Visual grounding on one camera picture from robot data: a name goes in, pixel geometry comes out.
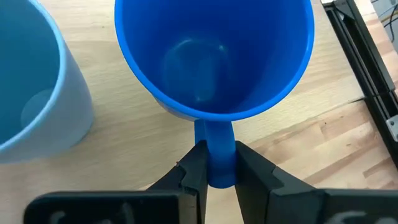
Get light blue mug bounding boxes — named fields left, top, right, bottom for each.
left=0, top=0, right=95, bottom=165

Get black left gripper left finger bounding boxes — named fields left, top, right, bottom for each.
left=23, top=139, right=208, bottom=224

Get blue plastic mug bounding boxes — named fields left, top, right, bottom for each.
left=114, top=0, right=315, bottom=190

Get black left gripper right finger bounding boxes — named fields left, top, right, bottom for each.
left=234, top=140, right=398, bottom=224

